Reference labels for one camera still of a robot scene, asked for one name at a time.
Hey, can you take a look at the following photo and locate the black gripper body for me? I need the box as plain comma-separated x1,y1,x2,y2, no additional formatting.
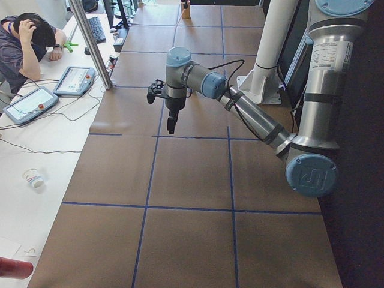
166,97,185,119

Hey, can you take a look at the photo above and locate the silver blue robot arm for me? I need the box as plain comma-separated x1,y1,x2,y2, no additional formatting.
152,1,373,197

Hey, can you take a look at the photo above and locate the tan wooden cup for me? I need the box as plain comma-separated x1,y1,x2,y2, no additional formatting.
181,0,191,19

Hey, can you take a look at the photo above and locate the white paper cup on side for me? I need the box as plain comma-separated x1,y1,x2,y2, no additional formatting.
23,168,44,188

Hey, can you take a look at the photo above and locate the brown paper table cover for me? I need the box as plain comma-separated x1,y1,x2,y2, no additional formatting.
29,5,341,287

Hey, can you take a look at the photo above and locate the black monitor stand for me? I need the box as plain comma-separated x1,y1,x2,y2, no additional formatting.
103,0,137,33

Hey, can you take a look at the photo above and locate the far teach pendant tablet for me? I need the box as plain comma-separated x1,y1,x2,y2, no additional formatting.
53,67,95,98

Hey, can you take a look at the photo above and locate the teach pendant tablet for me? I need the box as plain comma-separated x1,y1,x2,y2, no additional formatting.
3,87,58,124
53,67,95,98

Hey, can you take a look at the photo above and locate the black keyboard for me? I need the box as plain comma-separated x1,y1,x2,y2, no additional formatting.
87,17,106,43

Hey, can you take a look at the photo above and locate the green clamp tool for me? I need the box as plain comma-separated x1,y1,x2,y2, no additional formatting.
64,40,79,53

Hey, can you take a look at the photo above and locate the near teach pendant tablet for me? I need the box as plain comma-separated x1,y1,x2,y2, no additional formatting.
3,87,58,124

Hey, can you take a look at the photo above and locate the person in dark shirt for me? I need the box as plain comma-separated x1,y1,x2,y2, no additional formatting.
1,13,67,94

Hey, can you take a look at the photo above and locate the red cylinder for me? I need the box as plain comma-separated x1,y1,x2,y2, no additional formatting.
0,257,34,279

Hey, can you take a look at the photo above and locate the black braided camera cable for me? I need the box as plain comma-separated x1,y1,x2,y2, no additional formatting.
185,59,271,142

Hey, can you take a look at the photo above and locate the white camera pole with base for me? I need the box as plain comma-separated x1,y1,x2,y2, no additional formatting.
237,0,299,105

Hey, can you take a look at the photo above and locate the aluminium frame post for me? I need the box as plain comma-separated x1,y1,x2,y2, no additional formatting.
69,0,113,90

